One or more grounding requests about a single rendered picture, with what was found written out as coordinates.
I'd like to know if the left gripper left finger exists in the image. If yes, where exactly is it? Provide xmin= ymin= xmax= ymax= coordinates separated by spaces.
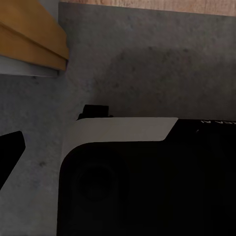
xmin=0 ymin=131 xmax=26 ymax=189

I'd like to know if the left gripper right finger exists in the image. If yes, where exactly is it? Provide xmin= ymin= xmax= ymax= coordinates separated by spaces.
xmin=220 ymin=130 xmax=236 ymax=170

